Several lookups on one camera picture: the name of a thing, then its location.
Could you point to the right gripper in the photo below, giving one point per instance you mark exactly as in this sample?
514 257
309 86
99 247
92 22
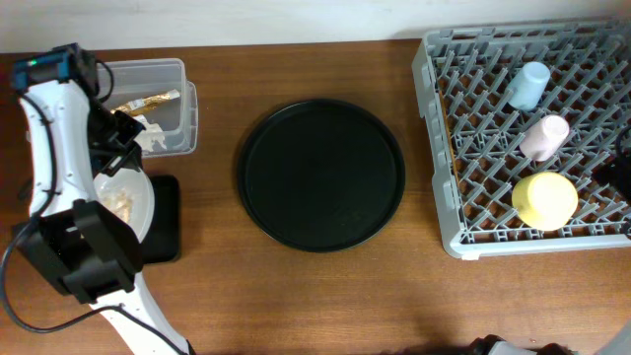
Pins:
616 174

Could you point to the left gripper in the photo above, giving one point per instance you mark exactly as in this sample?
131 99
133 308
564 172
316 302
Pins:
132 156

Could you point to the gold snack wrapper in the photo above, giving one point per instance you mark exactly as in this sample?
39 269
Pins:
141 106

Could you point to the grey plate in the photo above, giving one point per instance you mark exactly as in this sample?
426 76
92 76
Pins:
138 186

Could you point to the food scraps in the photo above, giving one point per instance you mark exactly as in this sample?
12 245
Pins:
118 203

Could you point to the yellow bowl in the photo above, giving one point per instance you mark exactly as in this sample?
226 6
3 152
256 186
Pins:
545 201

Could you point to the pink cup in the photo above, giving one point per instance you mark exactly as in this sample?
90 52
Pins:
545 137

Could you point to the light blue cup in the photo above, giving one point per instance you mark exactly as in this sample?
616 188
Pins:
528 85

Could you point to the white tissue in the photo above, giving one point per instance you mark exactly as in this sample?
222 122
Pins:
152 138

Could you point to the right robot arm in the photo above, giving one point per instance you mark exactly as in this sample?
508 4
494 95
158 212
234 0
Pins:
496 345

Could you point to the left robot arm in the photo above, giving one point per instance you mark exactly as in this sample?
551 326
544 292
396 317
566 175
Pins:
96 219

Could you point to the clear plastic waste bin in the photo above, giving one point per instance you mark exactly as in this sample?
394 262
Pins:
125 81

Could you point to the grey dishwasher rack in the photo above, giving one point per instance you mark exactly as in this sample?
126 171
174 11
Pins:
589 86

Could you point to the black rectangular tray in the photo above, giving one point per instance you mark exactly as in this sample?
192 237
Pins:
163 240

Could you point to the round black serving tray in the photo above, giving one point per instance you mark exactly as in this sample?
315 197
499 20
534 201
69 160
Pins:
321 175

